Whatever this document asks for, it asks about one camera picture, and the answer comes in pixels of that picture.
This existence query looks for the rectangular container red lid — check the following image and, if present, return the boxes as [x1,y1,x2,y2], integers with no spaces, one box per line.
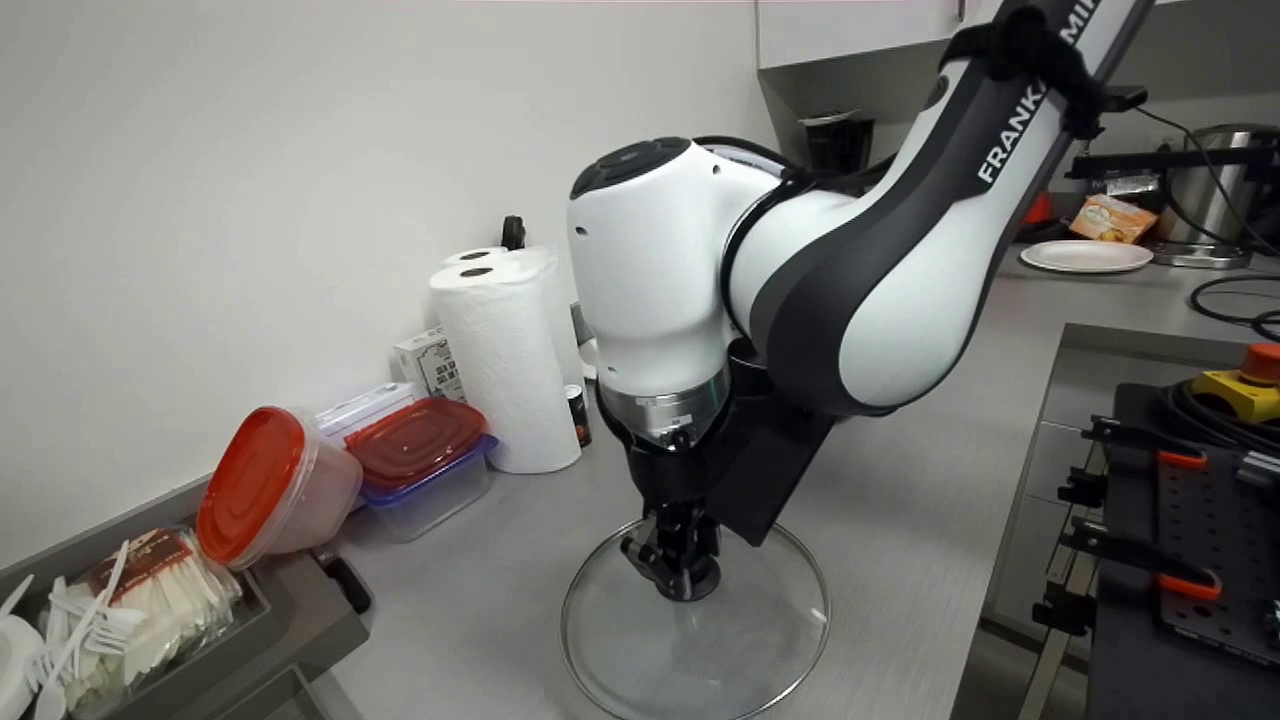
[341,396,496,494]

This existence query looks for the round container red lid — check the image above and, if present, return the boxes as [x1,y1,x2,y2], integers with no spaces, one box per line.
[192,403,369,577]

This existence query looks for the rectangular container blue lid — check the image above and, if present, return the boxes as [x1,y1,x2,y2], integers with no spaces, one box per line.
[357,434,499,542]

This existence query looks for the yellow emergency stop button box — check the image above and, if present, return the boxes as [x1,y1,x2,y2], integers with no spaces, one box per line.
[1189,339,1280,426]

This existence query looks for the black loose cable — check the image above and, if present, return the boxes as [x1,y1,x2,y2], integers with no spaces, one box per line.
[1185,266,1280,345]

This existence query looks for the orange snack packet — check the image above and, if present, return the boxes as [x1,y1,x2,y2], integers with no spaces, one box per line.
[1068,191,1159,247]

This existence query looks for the white plastic fork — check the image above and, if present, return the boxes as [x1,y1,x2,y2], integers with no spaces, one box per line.
[27,537,134,720]

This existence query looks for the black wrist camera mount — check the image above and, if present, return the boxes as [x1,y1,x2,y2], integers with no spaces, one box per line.
[700,354,825,552]

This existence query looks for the black camera on stand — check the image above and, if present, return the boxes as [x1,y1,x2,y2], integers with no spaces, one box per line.
[1065,84,1280,185]

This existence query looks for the glass pot lid black knob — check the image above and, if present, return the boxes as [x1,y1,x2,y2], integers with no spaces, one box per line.
[559,517,830,720]

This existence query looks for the coiled black cable bundle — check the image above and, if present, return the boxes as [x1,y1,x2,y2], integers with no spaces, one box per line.
[1147,374,1280,460]

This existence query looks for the bag of plastic cutlery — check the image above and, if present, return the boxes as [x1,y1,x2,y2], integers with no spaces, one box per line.
[34,527,252,712]

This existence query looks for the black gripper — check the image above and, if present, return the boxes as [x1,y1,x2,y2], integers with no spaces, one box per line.
[615,422,734,604]

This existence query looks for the grey metal tray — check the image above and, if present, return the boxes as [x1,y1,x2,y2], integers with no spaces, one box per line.
[0,476,375,720]

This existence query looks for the clear plastic container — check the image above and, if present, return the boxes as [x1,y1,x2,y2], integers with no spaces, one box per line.
[311,381,425,438]

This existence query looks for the black perforated mounting board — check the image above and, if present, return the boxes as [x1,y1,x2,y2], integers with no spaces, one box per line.
[1084,385,1280,720]

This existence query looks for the orange handled black bar clamp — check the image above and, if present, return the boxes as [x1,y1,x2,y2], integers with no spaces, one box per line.
[1076,413,1210,478]
[1055,517,1227,611]

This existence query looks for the white dinner plate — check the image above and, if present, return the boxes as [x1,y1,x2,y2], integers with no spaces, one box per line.
[1014,237,1155,280]

